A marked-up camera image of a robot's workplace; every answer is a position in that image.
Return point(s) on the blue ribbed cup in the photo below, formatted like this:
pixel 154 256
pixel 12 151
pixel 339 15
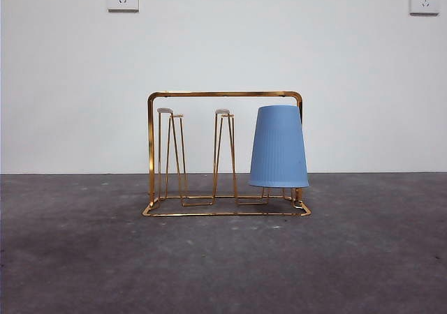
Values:
pixel 279 146

